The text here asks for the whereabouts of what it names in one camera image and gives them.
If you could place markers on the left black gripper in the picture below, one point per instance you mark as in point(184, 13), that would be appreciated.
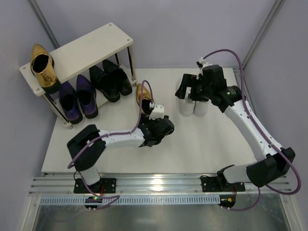
point(146, 119)

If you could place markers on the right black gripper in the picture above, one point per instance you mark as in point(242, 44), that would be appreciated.
point(184, 84)

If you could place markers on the white sneaker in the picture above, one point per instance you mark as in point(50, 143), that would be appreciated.
point(186, 105)
point(200, 108)

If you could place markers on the gold loafer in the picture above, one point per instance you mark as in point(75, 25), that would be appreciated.
point(144, 99)
point(42, 64)

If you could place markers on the black loafer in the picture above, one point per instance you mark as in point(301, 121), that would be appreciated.
point(118, 75)
point(104, 83)

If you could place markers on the purple loafer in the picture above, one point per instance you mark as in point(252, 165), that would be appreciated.
point(69, 103)
point(86, 95)

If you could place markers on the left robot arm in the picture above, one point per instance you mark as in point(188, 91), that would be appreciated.
point(88, 145)

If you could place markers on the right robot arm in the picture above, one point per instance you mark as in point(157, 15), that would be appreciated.
point(272, 160)

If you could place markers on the white two-tier shoe shelf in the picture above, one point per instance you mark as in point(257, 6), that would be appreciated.
point(78, 56)

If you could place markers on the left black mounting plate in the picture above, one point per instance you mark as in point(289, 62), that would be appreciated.
point(105, 185)

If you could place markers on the black mounting plate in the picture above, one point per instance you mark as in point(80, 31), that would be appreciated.
point(105, 185)
point(218, 184)

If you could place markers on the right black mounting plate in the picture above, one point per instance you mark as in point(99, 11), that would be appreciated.
point(218, 184)

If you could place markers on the left black controller board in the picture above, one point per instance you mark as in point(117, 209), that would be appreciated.
point(92, 203)

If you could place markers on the black controller board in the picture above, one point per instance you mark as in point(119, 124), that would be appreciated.
point(227, 202)
point(92, 203)

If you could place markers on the right black controller board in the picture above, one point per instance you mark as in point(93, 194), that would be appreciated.
point(227, 202)

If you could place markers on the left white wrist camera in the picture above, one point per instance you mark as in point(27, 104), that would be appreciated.
point(157, 111)

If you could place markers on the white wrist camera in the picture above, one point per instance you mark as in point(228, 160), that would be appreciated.
point(157, 111)
point(201, 63)

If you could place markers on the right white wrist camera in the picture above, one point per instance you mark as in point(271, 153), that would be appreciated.
point(201, 63)

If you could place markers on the right aluminium floor rail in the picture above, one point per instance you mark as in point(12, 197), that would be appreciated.
point(246, 120)

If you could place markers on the slotted grey cable duct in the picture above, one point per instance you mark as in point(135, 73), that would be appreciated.
point(201, 199)

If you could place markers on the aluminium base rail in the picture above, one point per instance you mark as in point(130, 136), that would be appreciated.
point(62, 184)

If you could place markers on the right aluminium frame post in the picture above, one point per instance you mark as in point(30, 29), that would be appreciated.
point(269, 19)

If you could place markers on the aluminium frame post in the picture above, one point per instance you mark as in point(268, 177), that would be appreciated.
point(42, 20)
point(269, 19)

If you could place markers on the left aluminium frame post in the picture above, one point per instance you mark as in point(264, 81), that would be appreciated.
point(42, 20)

